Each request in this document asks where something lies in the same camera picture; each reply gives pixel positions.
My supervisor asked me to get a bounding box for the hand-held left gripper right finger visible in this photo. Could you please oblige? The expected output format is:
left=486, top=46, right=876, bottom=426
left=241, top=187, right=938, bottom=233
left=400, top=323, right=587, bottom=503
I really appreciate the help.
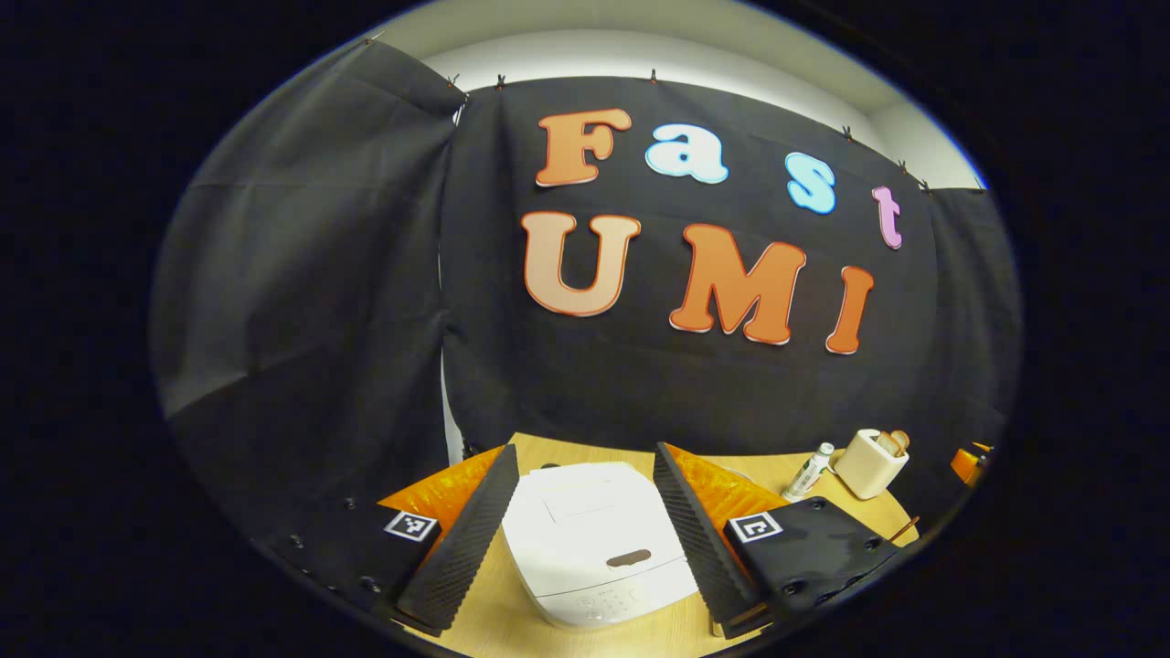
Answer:
left=653, top=442, right=906, bottom=641

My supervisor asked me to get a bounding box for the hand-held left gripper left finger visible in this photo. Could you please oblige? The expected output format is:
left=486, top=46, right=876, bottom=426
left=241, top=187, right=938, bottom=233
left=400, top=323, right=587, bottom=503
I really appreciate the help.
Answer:
left=256, top=444, right=522, bottom=639

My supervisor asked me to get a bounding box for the white rice cooker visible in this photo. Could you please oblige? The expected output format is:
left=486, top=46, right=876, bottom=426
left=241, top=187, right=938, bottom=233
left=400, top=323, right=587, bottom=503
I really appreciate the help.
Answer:
left=501, top=461, right=700, bottom=630

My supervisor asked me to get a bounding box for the white toaster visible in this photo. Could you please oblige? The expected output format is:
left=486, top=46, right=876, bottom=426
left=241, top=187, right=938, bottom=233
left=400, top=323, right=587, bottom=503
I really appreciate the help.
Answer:
left=834, top=429, right=911, bottom=500

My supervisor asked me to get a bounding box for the white milk bottle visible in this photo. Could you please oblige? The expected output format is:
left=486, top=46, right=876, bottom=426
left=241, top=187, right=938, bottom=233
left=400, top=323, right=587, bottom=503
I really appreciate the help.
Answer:
left=782, top=442, right=835, bottom=502

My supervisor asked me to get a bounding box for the black backdrop cloth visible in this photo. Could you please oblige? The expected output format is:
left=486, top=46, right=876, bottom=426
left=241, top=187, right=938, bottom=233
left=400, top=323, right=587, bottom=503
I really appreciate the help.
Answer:
left=151, top=37, right=1025, bottom=540

